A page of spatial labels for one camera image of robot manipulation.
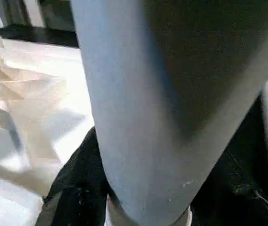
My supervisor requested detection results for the white cabinet with glass doors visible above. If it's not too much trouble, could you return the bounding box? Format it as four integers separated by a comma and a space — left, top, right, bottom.
0, 0, 76, 33

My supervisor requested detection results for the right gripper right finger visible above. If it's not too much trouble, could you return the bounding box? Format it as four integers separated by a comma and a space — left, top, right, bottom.
189, 97, 268, 226

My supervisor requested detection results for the white plastic table top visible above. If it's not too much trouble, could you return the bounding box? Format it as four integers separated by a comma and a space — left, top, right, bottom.
0, 35, 97, 226

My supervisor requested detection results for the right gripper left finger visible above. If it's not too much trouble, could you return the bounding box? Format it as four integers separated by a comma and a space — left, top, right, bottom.
34, 126, 112, 226

